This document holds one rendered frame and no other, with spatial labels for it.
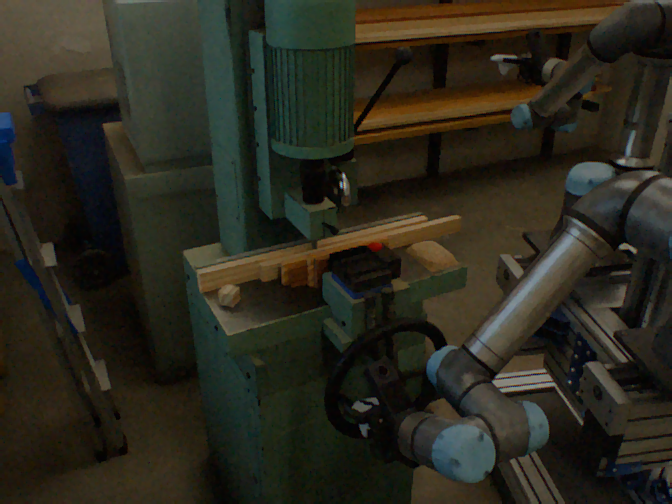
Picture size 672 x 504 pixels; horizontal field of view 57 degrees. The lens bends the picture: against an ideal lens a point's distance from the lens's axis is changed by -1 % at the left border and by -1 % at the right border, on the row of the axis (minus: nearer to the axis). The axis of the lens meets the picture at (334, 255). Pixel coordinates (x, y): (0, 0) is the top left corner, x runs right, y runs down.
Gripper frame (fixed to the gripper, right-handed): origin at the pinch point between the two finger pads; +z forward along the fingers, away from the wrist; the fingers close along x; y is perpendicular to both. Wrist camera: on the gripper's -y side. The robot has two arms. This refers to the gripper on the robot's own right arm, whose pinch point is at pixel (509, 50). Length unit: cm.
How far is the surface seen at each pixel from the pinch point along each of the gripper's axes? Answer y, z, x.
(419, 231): 22, -49, -64
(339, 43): -30, -59, -84
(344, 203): 12, -43, -81
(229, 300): 16, -59, -116
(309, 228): 8, -55, -94
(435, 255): 23, -61, -66
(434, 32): 23, 122, 45
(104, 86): 11, 122, -122
